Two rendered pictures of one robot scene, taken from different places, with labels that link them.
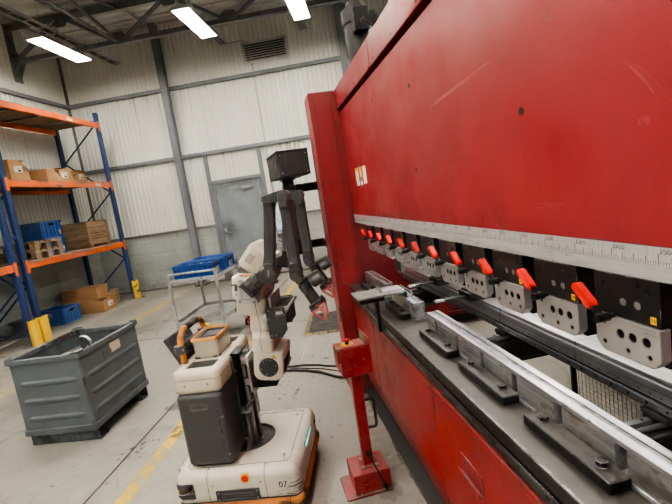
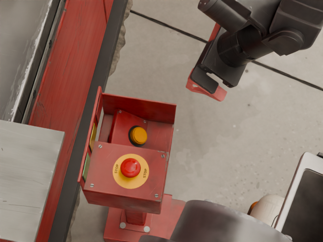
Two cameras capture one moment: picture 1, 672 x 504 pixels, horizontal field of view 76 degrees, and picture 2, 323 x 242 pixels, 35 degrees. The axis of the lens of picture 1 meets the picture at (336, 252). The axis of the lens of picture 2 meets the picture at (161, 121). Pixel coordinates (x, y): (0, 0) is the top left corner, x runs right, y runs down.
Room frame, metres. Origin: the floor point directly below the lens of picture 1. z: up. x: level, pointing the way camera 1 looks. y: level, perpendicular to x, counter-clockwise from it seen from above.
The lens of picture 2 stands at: (2.45, 0.15, 1.77)
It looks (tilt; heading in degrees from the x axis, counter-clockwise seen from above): 68 degrees down; 196
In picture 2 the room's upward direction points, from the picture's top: 4 degrees clockwise
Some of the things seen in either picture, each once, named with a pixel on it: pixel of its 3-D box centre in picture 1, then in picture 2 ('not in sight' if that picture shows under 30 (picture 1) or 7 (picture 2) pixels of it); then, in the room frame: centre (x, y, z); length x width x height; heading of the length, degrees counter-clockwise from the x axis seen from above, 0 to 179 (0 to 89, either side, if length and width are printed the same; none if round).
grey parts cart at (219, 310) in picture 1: (211, 300); not in sight; (5.31, 1.65, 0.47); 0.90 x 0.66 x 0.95; 174
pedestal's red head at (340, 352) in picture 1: (351, 352); (130, 152); (2.14, 0.00, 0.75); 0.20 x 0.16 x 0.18; 10
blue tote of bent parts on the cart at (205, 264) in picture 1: (198, 269); not in sight; (5.14, 1.68, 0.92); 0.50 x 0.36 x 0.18; 84
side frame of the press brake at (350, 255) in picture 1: (381, 241); not in sight; (3.34, -0.37, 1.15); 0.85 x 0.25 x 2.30; 98
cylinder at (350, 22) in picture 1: (364, 35); not in sight; (2.89, -0.39, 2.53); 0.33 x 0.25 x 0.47; 8
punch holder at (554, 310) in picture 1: (570, 292); not in sight; (0.99, -0.54, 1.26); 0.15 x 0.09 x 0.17; 8
